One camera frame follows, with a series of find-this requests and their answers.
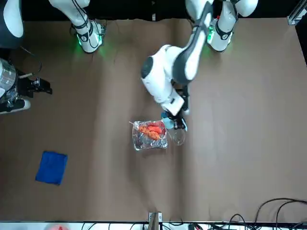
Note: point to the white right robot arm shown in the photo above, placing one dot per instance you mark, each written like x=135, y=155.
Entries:
x=86, y=40

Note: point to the blue dishcloth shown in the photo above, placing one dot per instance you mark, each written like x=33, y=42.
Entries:
x=51, y=167

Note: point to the aluminium frame profile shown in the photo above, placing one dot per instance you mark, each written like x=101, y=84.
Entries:
x=293, y=20

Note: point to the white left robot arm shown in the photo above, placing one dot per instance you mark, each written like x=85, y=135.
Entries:
x=163, y=79

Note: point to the aluminium post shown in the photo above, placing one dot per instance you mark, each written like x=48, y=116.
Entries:
x=154, y=221

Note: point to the clear seasoning bottle teal lid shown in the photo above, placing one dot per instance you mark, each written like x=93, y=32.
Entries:
x=166, y=122

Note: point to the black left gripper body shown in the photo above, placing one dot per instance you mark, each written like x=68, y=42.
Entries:
x=177, y=121

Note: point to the orange food skewers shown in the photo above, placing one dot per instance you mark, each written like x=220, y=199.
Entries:
x=151, y=131

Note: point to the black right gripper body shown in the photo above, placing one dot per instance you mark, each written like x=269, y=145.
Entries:
x=24, y=85

